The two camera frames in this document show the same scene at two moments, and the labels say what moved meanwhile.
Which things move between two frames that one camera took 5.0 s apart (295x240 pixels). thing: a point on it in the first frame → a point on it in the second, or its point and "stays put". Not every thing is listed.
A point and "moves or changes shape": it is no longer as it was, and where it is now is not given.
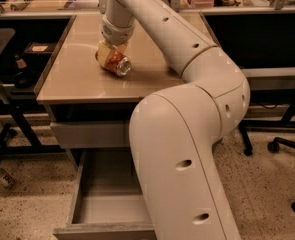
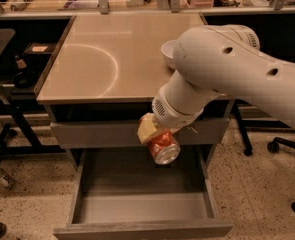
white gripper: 115,34 → 173,114
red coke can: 119,63 moves or changes shape
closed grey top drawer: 92,134 stays put
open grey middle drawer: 107,201 stays put
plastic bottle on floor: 2,175 stays put
